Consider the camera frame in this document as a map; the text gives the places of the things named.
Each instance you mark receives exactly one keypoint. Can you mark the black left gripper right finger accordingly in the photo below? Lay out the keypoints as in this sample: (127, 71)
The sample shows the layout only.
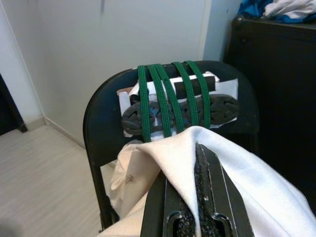
(222, 197)

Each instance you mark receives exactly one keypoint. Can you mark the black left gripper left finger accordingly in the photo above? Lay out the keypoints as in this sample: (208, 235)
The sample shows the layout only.
(155, 212)

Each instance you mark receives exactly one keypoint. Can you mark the cartoon print cream pillow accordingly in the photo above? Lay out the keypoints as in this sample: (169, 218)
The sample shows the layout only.
(259, 187)

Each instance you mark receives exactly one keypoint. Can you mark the black metal folding chair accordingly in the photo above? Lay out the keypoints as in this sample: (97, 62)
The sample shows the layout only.
(103, 118)

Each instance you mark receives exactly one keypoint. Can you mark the dark grey foam insert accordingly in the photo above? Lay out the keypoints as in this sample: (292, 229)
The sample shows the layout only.
(222, 111)

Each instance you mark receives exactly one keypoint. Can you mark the white cardboard sheet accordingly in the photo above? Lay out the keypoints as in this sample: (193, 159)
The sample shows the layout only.
(225, 87)

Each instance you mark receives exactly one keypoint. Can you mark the black foam block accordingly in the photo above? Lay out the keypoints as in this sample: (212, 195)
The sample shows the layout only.
(209, 84)

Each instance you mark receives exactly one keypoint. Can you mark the black cabinet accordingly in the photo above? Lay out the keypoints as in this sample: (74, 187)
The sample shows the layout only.
(284, 86)

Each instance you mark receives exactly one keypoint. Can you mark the black furniture panel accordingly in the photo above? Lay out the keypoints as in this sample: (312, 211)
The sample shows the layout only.
(10, 111)

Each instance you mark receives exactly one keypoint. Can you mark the blue cloth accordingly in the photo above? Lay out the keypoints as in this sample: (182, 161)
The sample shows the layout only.
(249, 7)

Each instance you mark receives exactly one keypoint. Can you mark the white cloth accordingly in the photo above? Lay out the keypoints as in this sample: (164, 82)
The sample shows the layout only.
(288, 8)

